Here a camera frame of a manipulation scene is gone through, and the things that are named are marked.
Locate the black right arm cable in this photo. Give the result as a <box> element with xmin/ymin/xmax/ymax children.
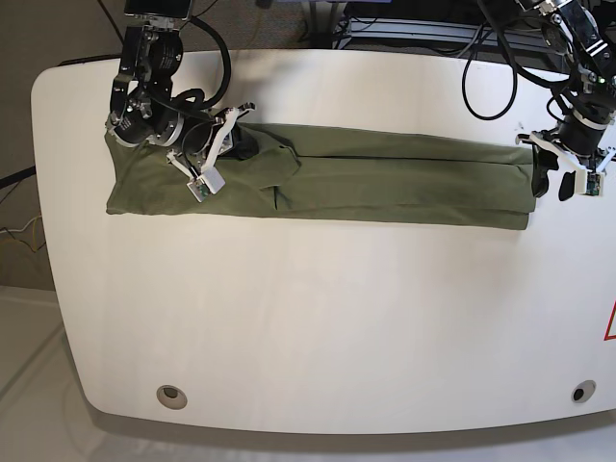
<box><xmin>170</xmin><ymin>13</ymin><xmax>232</xmax><ymax>121</ymax></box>

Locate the aluminium frame rail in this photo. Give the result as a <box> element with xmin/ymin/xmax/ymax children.
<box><xmin>337</xmin><ymin>17</ymin><xmax>554</xmax><ymax>53</ymax></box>

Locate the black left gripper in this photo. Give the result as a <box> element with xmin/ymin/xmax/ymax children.
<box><xmin>516</xmin><ymin>111</ymin><xmax>614</xmax><ymax>200</ymax></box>

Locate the left table grommet hole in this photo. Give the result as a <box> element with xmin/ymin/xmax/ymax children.
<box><xmin>156</xmin><ymin>385</ymin><xmax>188</xmax><ymax>410</ymax></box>

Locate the red warning triangle sticker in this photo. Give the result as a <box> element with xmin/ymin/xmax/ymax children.
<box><xmin>603</xmin><ymin>303</ymin><xmax>616</xmax><ymax>341</ymax></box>

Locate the green T-shirt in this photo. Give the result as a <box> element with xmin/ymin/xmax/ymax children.
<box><xmin>106</xmin><ymin>123</ymin><xmax>536</xmax><ymax>230</ymax></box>

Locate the table grommet hole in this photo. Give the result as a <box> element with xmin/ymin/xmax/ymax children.
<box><xmin>156</xmin><ymin>385</ymin><xmax>188</xmax><ymax>410</ymax></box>
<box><xmin>571</xmin><ymin>380</ymin><xmax>597</xmax><ymax>404</ymax></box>

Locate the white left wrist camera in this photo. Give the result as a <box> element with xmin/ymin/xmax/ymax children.
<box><xmin>574</xmin><ymin>169</ymin><xmax>605</xmax><ymax>196</ymax></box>

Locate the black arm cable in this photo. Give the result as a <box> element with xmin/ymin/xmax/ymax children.
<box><xmin>462</xmin><ymin>0</ymin><xmax>578</xmax><ymax>121</ymax></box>
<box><xmin>170</xmin><ymin>13</ymin><xmax>232</xmax><ymax>121</ymax></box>

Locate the right table grommet hole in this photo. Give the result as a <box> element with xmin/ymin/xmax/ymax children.
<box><xmin>571</xmin><ymin>380</ymin><xmax>597</xmax><ymax>404</ymax></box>

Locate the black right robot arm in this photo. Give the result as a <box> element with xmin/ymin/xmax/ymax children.
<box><xmin>107</xmin><ymin>1</ymin><xmax>258</xmax><ymax>181</ymax></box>

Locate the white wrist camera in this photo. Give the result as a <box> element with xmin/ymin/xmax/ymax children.
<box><xmin>574</xmin><ymin>169</ymin><xmax>605</xmax><ymax>196</ymax></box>
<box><xmin>187</xmin><ymin>167</ymin><xmax>225</xmax><ymax>202</ymax></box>

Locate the yellow floor cable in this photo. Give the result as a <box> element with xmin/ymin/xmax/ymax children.
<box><xmin>0</xmin><ymin>216</ymin><xmax>47</xmax><ymax>256</ymax></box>

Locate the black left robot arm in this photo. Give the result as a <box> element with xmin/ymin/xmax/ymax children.
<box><xmin>510</xmin><ymin>1</ymin><xmax>615</xmax><ymax>201</ymax></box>

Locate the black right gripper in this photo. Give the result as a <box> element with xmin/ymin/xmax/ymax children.
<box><xmin>158</xmin><ymin>102</ymin><xmax>260</xmax><ymax>177</ymax></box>

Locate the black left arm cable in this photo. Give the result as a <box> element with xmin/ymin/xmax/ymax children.
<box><xmin>462</xmin><ymin>0</ymin><xmax>578</xmax><ymax>121</ymax></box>

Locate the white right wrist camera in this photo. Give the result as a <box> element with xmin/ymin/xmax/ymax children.
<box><xmin>187</xmin><ymin>167</ymin><xmax>225</xmax><ymax>202</ymax></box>

